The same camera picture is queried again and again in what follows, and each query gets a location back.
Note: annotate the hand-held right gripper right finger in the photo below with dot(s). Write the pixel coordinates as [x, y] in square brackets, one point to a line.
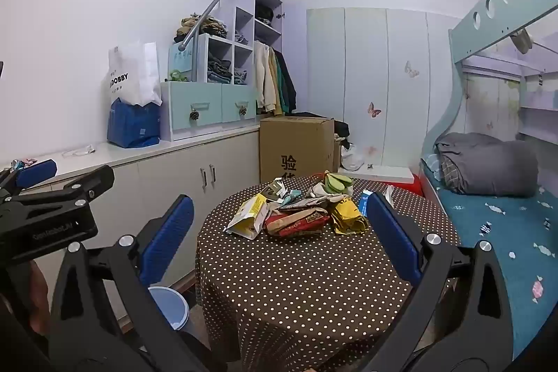
[392, 237]

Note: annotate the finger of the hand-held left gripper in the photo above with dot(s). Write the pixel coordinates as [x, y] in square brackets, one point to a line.
[37, 173]
[87, 182]

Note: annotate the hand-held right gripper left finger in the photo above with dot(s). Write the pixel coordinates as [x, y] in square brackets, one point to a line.
[168, 241]

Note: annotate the blue white packet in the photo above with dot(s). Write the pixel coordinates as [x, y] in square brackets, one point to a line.
[363, 202]

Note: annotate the yellow paper bag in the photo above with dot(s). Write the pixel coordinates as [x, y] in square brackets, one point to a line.
[348, 219]

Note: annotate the translucent plastic waste bin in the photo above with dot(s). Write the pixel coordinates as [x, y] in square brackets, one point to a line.
[168, 306]

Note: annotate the green snack packet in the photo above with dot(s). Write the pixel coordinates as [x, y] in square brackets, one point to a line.
[338, 182]

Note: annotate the yellow white snack packet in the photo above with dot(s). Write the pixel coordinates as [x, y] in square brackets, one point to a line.
[248, 219]

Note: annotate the white beige snack packet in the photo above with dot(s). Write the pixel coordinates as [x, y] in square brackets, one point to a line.
[316, 191]

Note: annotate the brown snack wrapper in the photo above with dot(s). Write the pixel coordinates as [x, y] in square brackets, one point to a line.
[305, 205]

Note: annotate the red brown snack packet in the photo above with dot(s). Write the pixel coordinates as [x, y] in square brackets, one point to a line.
[296, 224]

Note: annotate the small teal wrapper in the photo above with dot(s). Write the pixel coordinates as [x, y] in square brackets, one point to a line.
[290, 197]

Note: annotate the olive green packet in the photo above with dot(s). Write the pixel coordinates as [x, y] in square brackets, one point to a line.
[272, 189]

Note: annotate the person's left hand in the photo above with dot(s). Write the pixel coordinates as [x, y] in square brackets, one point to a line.
[39, 298]

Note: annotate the blue silver candy wrapper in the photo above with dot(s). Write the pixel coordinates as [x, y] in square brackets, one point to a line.
[18, 164]

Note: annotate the clear plastic packaging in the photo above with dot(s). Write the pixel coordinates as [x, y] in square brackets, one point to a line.
[78, 150]

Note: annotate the red storage box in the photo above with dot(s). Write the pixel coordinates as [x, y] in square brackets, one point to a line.
[414, 185]

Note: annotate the low white cabinet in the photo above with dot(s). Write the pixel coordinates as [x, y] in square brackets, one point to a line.
[165, 180]

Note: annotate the white step board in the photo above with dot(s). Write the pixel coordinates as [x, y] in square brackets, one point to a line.
[383, 173]

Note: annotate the blue patterned bag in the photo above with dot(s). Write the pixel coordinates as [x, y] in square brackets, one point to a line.
[130, 128]

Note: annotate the white plastic bag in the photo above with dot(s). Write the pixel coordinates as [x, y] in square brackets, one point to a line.
[351, 160]

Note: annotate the pale pink butterfly sticker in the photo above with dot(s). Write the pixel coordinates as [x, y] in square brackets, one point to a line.
[370, 150]

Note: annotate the brown polka dot tablecloth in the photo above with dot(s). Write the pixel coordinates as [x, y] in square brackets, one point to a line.
[305, 289]

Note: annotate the teal candy print sheet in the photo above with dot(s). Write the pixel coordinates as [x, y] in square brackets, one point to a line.
[501, 224]

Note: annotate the white shopping bag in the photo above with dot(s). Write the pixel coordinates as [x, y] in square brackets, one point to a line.
[130, 75]

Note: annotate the black clothes heap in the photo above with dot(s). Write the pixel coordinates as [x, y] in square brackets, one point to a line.
[342, 132]

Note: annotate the grey duvet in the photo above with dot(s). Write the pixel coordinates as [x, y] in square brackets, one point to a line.
[492, 167]

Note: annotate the wide teal drawer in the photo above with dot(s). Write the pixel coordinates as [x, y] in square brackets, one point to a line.
[183, 106]

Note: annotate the tall cardboard box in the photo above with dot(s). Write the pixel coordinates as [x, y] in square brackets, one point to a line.
[296, 145]

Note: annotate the green plastic toy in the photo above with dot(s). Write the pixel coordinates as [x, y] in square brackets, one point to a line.
[178, 74]

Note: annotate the teal sign board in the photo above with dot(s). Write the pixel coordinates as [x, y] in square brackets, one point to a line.
[183, 60]

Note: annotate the narrow teal drawer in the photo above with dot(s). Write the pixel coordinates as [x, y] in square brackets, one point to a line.
[233, 97]

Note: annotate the white wardrobe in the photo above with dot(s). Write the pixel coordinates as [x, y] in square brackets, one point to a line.
[383, 71]

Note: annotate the white butterfly sticker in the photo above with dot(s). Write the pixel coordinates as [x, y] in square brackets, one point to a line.
[411, 69]

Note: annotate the folded dark clothes stack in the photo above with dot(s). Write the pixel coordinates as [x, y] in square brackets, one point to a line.
[219, 71]

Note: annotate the folded blue jeans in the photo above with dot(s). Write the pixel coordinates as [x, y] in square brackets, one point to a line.
[240, 76]

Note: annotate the black hanging jacket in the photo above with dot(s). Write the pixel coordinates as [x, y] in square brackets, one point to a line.
[291, 84]

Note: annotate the green hanging jacket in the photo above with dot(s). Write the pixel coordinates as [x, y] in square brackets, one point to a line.
[283, 88]

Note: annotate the yellow hanging shirt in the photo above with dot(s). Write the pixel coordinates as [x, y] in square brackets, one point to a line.
[274, 88]

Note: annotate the cream hanging jacket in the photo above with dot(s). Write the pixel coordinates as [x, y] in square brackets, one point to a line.
[263, 80]

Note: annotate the olive clothes pile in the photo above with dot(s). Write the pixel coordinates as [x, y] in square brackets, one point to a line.
[205, 27]

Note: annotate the folded grey clothes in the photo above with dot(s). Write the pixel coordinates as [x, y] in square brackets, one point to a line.
[242, 38]

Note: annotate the grey metal handrail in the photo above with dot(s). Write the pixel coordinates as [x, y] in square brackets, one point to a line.
[218, 1]

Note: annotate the lavender stair shelf unit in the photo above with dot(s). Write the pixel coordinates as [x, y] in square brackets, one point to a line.
[244, 19]

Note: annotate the beige clip lamp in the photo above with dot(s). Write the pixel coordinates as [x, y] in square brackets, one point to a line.
[521, 41]

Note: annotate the folded black clothes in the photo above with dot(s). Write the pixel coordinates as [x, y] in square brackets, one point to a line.
[263, 13]

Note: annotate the teal bunk bed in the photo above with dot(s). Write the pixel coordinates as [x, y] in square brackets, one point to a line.
[514, 6]

